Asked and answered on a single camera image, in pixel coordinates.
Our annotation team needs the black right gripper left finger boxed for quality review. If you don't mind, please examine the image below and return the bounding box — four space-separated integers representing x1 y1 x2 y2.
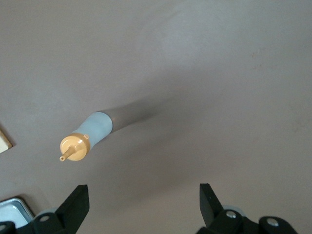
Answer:
33 184 90 234

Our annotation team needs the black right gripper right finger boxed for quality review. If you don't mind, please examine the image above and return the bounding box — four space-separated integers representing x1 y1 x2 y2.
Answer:
197 183 259 234

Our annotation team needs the translucent sauce bottle orange cap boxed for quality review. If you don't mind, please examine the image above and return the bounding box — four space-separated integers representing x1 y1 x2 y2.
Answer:
59 111 115 163

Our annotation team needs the silver digital kitchen scale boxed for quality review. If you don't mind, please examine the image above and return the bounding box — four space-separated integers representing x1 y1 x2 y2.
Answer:
0 196 35 230

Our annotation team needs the wooden cutting board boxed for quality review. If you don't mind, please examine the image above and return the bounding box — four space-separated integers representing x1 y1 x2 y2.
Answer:
0 124 13 154

